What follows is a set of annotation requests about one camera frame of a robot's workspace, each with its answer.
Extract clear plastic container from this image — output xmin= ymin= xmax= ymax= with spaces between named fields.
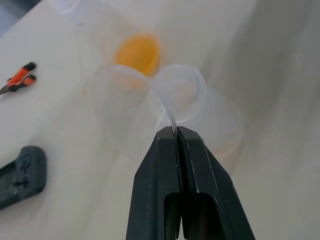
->
xmin=48 ymin=0 xmax=87 ymax=27

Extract dark grey ribbed plastic part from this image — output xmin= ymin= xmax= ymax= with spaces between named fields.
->
xmin=0 ymin=145 xmax=48 ymax=211

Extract clear plastic cup held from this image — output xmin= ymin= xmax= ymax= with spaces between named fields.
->
xmin=149 ymin=74 xmax=246 ymax=176

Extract cup with orange juice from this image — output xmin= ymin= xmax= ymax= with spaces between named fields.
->
xmin=113 ymin=33 xmax=161 ymax=88

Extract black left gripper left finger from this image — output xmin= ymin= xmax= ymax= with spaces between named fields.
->
xmin=126 ymin=126 xmax=182 ymax=240

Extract translucent white plastic funnel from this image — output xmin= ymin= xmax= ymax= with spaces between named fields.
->
xmin=152 ymin=63 xmax=208 ymax=137

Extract clear plastic measuring cup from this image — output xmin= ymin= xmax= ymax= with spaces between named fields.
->
xmin=89 ymin=14 xmax=163 ymax=162

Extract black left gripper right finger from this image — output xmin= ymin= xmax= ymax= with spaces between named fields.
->
xmin=175 ymin=126 xmax=256 ymax=240

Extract orange and black handled pliers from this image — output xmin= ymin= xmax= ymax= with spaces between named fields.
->
xmin=0 ymin=61 xmax=38 ymax=96

